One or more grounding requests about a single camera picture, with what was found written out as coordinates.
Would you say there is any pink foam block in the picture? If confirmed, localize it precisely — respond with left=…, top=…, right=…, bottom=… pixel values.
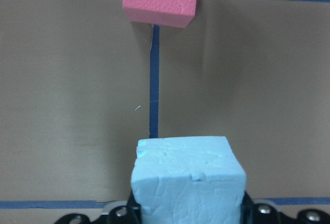
left=122, top=0, right=197, bottom=28

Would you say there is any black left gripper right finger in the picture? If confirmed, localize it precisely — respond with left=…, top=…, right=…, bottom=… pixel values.
left=241, top=192, right=329, bottom=224

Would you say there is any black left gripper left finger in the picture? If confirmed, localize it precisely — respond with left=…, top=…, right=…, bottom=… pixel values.
left=55, top=192, right=141, bottom=224

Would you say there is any light blue foam block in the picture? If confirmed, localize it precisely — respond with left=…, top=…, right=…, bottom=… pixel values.
left=130, top=136, right=246, bottom=223

